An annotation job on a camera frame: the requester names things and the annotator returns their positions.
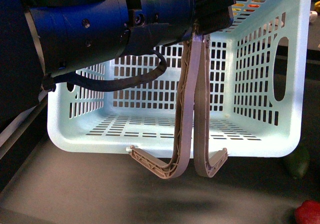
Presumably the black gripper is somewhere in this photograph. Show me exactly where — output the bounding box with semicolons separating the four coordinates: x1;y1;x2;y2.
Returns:
182;0;236;41

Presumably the light blue plastic shopping basket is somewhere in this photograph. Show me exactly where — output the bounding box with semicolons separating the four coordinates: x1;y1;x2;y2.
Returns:
47;0;311;158

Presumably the grey basket handle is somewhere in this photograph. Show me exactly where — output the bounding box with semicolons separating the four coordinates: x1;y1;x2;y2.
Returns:
193;35;228;178
130;34;203;180

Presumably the dark green avocado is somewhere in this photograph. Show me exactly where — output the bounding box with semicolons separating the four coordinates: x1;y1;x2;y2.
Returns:
282;145;310;179

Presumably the red fruit at corner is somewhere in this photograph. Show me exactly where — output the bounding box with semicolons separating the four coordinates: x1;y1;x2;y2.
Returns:
294;200;320;224

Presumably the black wrapped cable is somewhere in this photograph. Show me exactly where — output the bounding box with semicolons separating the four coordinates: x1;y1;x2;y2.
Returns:
41;52;168;93

